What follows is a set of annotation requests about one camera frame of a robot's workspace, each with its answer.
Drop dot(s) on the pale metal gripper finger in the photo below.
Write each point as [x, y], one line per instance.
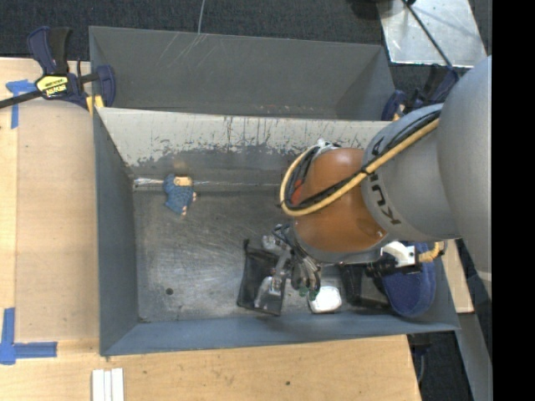
[279, 288]
[264, 292]

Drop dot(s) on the white rounded block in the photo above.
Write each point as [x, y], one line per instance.
[325, 301]

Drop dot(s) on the grey metal bin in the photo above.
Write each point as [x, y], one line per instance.
[200, 257]

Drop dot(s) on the black rectangular object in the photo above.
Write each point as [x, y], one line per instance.
[359, 286]

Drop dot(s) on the blue toy figure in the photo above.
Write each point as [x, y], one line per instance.
[179, 194]

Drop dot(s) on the dark blue cloth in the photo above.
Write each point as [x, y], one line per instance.
[411, 295]

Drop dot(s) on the pale wood board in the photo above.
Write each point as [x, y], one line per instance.
[56, 224]

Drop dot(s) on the black cylinder on white bracket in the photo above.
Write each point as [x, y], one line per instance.
[397, 255]

